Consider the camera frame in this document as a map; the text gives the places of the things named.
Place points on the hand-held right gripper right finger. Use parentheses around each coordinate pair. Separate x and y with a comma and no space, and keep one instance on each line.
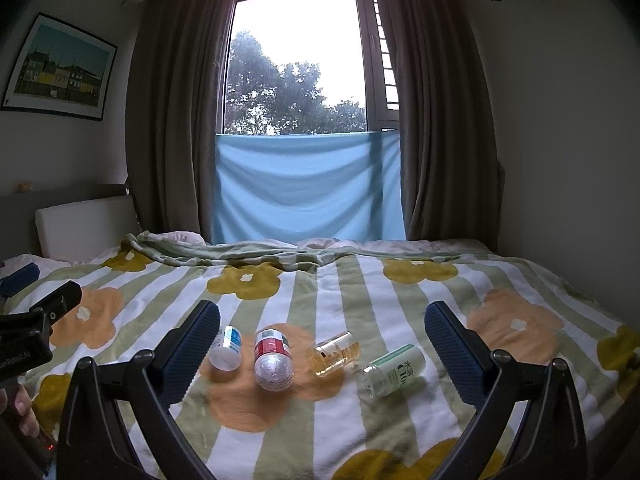
(452,347)

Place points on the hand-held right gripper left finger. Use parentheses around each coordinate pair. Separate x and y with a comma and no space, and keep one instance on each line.
(192,345)

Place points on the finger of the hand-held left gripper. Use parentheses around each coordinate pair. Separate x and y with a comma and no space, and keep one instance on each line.
(57,302)
(20,278)

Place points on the white cup with blue label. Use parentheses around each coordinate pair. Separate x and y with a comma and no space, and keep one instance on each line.
(227,347)

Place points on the clear cup with green label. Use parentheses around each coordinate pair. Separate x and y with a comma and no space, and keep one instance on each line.
(392,372)

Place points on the clear cup with red label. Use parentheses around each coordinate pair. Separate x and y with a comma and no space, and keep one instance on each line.
(272,360)

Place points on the amber clear cup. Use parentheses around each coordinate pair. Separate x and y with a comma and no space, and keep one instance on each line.
(332,355)

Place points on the person's left hand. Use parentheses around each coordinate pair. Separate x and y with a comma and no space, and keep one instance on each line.
(22,410)

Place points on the dark grey headboard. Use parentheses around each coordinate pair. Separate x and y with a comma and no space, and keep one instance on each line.
(20,220)

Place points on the white pillow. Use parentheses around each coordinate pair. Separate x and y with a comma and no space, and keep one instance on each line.
(85,225)

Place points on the small tan figurine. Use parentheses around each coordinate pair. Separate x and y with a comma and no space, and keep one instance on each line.
(22,187)

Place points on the light blue cloth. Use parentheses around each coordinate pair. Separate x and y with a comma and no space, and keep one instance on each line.
(305,185)

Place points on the framed town picture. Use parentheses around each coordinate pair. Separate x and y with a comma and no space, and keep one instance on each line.
(60,67)

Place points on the grey-brown curtain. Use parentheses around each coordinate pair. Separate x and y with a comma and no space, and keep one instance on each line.
(175,110)
(440,110)

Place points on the window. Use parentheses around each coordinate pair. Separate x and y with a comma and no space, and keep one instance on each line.
(300,60)

